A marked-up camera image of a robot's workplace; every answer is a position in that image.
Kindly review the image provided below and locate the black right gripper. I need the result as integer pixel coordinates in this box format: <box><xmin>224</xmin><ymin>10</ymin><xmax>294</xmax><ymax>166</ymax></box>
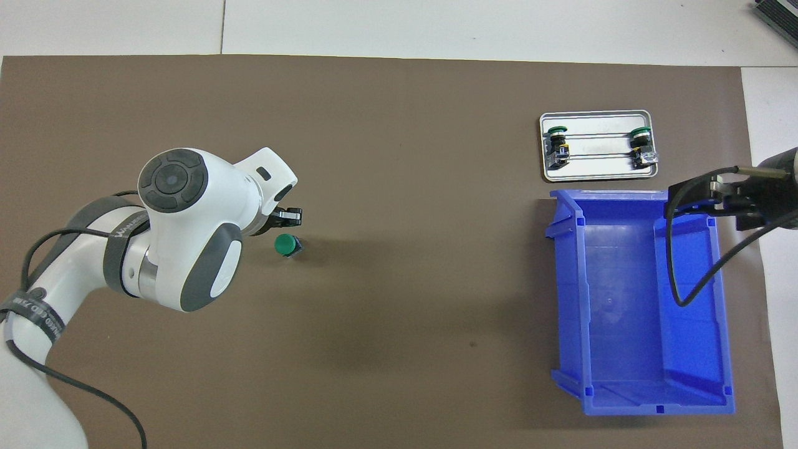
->
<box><xmin>665</xmin><ymin>174</ymin><xmax>798</xmax><ymax>233</ymax></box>

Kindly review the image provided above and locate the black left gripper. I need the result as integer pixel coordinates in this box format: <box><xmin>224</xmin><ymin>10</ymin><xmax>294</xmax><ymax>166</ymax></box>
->
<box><xmin>249</xmin><ymin>207</ymin><xmax>304</xmax><ymax>238</ymax></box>

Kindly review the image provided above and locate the green push button switch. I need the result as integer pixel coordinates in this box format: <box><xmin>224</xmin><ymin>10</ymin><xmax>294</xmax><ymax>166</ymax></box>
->
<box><xmin>546</xmin><ymin>126</ymin><xmax>572</xmax><ymax>170</ymax></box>
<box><xmin>274</xmin><ymin>233</ymin><xmax>305</xmax><ymax>258</ymax></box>
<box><xmin>628</xmin><ymin>127</ymin><xmax>659</xmax><ymax>170</ymax></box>

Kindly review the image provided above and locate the silver metal tray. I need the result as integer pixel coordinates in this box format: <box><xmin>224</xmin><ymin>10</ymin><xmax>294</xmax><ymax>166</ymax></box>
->
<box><xmin>539</xmin><ymin>110</ymin><xmax>660</xmax><ymax>183</ymax></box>

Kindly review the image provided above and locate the blue plastic storage bin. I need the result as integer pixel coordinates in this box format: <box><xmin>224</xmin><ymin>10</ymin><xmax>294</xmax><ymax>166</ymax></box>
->
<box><xmin>545</xmin><ymin>189</ymin><xmax>736</xmax><ymax>417</ymax></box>

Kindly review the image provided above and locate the brown table mat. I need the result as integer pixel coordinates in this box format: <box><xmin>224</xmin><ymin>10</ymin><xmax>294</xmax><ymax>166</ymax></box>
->
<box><xmin>0</xmin><ymin>55</ymin><xmax>785</xmax><ymax>449</ymax></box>

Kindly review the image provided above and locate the grey ribbed device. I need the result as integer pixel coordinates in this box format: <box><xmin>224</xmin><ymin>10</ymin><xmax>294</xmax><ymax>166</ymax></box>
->
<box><xmin>751</xmin><ymin>0</ymin><xmax>798</xmax><ymax>41</ymax></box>

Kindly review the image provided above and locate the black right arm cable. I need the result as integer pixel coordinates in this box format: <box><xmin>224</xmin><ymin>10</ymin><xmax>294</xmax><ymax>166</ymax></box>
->
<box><xmin>666</xmin><ymin>165</ymin><xmax>798</xmax><ymax>307</ymax></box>

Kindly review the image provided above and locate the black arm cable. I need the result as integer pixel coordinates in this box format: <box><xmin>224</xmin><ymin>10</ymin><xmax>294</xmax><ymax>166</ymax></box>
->
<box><xmin>666</xmin><ymin>165</ymin><xmax>798</xmax><ymax>307</ymax></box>
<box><xmin>5</xmin><ymin>190</ymin><xmax>148</xmax><ymax>449</ymax></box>

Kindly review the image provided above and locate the grey velcro cable strap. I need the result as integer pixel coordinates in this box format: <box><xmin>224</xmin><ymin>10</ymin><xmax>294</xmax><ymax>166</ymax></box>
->
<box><xmin>103</xmin><ymin>211</ymin><xmax>152</xmax><ymax>294</ymax></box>
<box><xmin>0</xmin><ymin>289</ymin><xmax>67</xmax><ymax>342</ymax></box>

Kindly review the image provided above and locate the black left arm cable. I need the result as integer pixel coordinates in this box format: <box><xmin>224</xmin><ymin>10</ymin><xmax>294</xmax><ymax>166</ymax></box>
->
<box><xmin>5</xmin><ymin>190</ymin><xmax>148</xmax><ymax>449</ymax></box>

